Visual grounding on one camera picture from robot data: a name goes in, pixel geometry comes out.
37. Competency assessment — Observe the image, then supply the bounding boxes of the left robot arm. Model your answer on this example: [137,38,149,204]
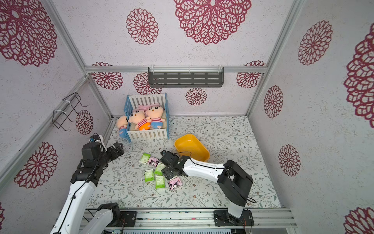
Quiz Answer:
[51,141,137,234]

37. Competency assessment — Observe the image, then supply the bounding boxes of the plush doll blue shorts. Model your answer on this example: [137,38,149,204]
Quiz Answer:
[145,106,166,129]

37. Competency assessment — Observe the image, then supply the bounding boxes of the green tissue pack bottom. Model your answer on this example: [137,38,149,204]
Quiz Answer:
[154,175,166,190]

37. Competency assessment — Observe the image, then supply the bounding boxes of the black wire wall rack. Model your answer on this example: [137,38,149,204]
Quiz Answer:
[52,92,88,132]

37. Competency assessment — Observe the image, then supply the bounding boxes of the green tissue pack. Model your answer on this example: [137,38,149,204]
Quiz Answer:
[154,163,166,176]
[144,169,154,183]
[154,175,166,190]
[139,153,151,164]

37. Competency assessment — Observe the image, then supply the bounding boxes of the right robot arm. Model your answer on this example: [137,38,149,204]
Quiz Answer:
[160,150,254,228]

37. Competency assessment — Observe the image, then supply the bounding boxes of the pink kuromi tissue pack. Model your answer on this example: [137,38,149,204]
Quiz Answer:
[147,156,159,167]
[168,176,182,191]

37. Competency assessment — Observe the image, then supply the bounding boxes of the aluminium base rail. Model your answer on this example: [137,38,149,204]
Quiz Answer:
[80,208,298,230]

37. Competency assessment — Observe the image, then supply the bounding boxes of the blue white toy crib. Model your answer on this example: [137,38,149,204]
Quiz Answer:
[120,93,169,141]

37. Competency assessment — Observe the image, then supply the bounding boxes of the grey wall shelf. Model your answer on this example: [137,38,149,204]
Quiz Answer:
[148,67,224,88]

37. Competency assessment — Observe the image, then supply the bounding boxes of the pink kuromi tissue pack bottom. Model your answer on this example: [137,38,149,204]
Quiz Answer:
[168,176,182,191]

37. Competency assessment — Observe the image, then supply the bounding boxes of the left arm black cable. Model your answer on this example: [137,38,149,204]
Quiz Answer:
[55,133,110,234]

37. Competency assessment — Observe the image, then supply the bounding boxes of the plush doll outside crib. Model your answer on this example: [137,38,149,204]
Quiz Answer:
[116,116,128,138]

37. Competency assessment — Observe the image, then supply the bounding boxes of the pink kuromi tissue pack left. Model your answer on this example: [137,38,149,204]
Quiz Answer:
[147,156,159,167]

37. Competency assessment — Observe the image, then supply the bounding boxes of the plush doll orange shorts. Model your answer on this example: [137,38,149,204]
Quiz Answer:
[128,110,151,131]

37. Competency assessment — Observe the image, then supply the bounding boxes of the yellow plastic storage box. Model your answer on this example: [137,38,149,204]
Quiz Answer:
[174,134,210,162]

